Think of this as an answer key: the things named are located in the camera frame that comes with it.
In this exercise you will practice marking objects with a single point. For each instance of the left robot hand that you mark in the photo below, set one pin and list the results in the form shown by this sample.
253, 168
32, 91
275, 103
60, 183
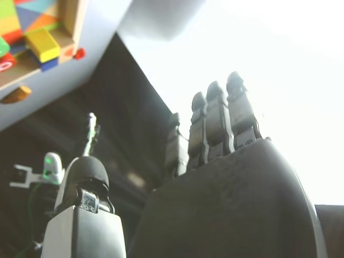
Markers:
220, 209

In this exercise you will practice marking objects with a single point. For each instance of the green cylinder block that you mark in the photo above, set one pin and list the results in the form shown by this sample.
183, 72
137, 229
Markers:
4, 47

